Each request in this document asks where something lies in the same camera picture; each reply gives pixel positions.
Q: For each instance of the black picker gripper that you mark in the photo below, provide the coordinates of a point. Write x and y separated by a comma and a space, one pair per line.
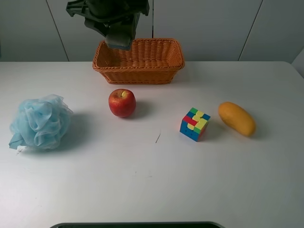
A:
95, 11

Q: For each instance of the light blue bath pouf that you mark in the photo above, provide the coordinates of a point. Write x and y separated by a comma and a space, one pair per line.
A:
40, 123

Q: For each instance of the orange wicker basket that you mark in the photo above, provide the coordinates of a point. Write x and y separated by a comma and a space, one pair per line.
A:
153, 61

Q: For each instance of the grey whiteboard eraser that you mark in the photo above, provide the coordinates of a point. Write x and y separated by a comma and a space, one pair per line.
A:
120, 36

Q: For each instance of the red apple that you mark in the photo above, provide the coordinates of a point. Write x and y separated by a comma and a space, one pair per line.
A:
122, 102

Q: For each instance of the yellow mango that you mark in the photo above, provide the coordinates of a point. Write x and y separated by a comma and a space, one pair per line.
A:
237, 118

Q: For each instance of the colourful puzzle cube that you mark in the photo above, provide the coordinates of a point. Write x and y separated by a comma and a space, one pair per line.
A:
194, 124

